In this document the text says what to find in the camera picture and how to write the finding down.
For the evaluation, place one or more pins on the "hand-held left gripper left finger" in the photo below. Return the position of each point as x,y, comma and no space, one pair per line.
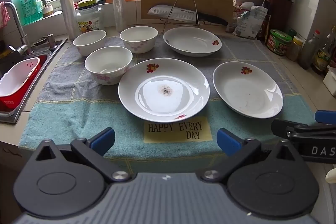
103,140

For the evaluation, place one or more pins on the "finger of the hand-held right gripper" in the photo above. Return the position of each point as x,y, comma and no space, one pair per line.
326,116
283,127

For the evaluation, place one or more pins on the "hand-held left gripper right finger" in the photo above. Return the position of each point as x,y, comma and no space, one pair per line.
227,141

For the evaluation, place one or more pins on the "white pink-flower bowl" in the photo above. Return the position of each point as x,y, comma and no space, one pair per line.
105,74
139,43
89,41

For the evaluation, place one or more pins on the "white stained fruit-print plate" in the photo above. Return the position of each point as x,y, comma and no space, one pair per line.
183,87

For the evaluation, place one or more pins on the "person's right hand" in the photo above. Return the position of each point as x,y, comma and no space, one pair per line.
331,176

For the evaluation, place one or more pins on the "white plastic box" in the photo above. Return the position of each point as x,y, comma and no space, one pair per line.
330,82

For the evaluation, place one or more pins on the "grey teal checked towel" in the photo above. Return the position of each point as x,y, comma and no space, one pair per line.
78,113

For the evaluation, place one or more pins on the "green-labelled bottle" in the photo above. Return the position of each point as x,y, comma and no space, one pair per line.
322,58

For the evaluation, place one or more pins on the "clear bottle red cap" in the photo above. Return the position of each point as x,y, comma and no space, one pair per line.
308,53

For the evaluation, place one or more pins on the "yellow-lidded spice jar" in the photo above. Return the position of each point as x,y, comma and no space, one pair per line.
294,50

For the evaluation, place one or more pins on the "green-lidded sauce jar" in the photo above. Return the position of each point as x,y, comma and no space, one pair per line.
278,45

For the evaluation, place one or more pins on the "stainless steel sink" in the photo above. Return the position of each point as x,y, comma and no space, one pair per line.
53,53

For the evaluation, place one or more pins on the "red and white basin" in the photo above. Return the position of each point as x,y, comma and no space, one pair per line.
15,79

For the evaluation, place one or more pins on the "white printed bag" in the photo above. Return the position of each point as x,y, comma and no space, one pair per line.
249,24

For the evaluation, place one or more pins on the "metal sink knob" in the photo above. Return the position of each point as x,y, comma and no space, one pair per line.
51,41

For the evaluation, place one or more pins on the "brown knife block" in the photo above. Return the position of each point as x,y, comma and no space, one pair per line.
282,14

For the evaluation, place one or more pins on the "metal sink strainer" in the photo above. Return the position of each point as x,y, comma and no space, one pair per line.
40,41

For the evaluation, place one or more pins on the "glass jar with green lid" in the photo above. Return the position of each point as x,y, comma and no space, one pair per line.
89,20

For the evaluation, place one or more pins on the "red and white bag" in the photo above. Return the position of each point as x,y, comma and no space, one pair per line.
237,14

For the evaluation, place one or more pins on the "small plastic wrap roll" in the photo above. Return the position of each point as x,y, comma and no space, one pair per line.
67,11

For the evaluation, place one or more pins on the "small potted plant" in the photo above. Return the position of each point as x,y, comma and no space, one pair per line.
47,10

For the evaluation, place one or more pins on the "metal faucet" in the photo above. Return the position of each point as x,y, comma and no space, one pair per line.
18,24

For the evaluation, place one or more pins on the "pink cloth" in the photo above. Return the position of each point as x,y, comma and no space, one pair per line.
4,16

